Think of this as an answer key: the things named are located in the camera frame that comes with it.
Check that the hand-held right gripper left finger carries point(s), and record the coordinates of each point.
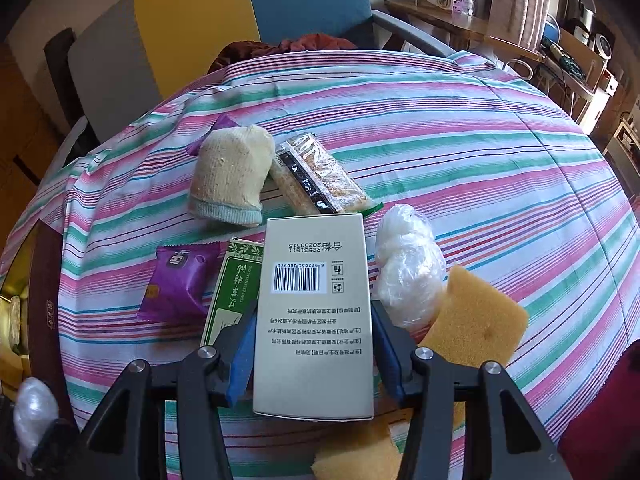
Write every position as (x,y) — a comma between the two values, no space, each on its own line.
(242,355)

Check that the crumpled white plastic bag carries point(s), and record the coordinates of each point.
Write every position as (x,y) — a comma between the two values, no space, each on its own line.
(405,270)

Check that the clear cracker bar packet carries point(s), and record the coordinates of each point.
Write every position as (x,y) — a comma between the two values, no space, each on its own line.
(320,175)

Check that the small clear plastic bag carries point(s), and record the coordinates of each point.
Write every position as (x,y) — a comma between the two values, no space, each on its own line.
(35,405)

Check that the striped pink green cloth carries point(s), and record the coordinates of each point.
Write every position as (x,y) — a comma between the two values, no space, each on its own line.
(450,135)

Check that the beige barcode carton box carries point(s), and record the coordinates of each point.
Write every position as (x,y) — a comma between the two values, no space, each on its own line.
(310,335)

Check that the green and white carton box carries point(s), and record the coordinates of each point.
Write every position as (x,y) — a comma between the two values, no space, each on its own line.
(232,285)

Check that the cream knitted sock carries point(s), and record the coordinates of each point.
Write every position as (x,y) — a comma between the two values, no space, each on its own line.
(230,170)

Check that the maroon storage box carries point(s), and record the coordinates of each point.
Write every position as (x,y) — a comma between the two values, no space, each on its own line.
(45,285)

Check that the wooden side desk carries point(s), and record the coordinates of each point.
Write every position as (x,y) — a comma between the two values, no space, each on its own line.
(450,22)

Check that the striped hanging fabric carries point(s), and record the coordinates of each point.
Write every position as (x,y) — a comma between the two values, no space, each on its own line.
(520,0)

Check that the yellow sponge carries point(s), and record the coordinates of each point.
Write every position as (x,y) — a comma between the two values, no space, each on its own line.
(475,310)
(350,452)

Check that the purple snack packet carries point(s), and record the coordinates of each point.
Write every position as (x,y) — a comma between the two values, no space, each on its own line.
(222,125)
(175,280)

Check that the small pink jar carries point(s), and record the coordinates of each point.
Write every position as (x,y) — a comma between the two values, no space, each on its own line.
(462,2)

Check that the red-brown cloth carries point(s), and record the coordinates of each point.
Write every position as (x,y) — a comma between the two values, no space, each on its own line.
(300,45)

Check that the grey yellow blue chair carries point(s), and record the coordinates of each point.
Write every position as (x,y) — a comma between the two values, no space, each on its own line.
(195,20)

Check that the dark red cloth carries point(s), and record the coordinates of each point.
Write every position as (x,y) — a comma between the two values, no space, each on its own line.
(610,410)

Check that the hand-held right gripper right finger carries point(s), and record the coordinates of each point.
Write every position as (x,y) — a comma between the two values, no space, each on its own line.
(387,355)

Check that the open cardboard box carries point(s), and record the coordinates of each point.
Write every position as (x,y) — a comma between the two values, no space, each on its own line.
(575,55)

